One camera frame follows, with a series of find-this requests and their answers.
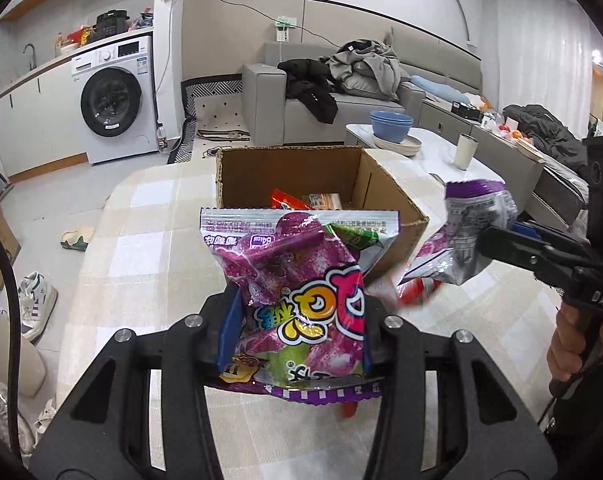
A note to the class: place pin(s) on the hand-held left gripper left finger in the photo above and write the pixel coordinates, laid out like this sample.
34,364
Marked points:
227,340

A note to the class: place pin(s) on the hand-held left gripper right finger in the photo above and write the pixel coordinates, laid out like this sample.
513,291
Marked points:
381,350

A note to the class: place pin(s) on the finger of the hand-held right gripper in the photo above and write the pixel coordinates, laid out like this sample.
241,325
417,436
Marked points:
521,252
556,237

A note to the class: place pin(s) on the red swirl snack packet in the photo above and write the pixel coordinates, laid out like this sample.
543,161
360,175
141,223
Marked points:
349,410

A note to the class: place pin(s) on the purple silver candy bag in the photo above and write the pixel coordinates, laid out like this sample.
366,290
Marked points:
461,220

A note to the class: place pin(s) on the red cookie packet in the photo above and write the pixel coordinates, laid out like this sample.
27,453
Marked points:
419,292

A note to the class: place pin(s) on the purple gummy candy bag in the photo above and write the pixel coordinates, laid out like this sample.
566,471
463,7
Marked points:
301,280

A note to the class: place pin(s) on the red glossy snack packet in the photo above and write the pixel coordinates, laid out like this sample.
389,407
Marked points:
289,200

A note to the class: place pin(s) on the brown cardboard box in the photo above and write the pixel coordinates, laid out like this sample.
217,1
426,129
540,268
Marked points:
291,170

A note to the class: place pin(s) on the person's right hand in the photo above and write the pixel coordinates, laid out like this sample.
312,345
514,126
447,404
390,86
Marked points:
564,345

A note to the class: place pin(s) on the grey side cabinet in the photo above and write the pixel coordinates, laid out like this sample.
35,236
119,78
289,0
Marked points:
531,185

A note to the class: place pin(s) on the dark coat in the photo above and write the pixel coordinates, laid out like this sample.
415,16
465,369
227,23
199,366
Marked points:
546,130

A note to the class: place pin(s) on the fruit pile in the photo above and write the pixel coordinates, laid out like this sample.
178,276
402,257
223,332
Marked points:
514,132

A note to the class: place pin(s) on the white cup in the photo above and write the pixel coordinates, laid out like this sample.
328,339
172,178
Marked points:
465,152

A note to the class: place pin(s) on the plaid tablecloth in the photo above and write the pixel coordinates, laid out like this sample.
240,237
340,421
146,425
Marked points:
146,240

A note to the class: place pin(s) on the white coffee table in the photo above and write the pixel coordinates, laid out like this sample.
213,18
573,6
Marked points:
431,155

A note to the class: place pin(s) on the small black box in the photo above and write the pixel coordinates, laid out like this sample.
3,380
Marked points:
466,110

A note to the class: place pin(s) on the beige plate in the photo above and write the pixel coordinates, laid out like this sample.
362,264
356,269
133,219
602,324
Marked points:
401,147

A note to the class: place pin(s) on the white curtain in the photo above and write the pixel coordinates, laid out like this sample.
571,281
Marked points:
531,50

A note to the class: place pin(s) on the green beige slipper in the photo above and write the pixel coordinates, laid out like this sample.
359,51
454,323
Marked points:
76,240

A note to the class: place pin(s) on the blue bowls stack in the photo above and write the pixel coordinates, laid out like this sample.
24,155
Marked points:
391,125

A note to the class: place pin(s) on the light blue pillow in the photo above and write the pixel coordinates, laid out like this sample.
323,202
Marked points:
439,89

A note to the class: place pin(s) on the white green sneaker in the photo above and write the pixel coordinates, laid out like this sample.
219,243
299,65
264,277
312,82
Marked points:
33,305

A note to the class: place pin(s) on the water bottle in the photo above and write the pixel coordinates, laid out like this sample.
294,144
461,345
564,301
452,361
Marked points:
162,140

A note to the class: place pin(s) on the patterned folded rug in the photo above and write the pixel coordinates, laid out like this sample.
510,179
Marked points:
216,115

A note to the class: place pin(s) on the grey clothes pile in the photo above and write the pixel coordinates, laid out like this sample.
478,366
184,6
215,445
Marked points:
371,70

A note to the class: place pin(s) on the white shoes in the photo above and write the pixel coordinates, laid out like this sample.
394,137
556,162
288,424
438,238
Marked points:
1,410

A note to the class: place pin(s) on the grey sofa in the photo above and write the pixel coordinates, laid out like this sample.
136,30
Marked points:
264,105

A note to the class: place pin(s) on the black jacket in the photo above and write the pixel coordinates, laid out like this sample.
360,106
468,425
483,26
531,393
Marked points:
311,95

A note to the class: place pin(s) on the white washing machine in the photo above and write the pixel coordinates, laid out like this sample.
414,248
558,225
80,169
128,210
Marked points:
113,105

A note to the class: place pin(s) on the white lower kitchen cabinets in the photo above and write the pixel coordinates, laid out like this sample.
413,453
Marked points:
41,120

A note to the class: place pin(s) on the yellow red food packages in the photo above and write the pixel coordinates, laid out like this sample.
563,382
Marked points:
76,40

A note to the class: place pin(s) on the black pressure cooker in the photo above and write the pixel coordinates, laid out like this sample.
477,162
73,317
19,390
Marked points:
112,22

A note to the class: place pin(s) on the kitchen faucet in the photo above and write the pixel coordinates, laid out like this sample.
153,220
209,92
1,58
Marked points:
31,49

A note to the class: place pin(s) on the wall socket with charger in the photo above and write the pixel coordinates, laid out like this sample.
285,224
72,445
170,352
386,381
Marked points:
284,30

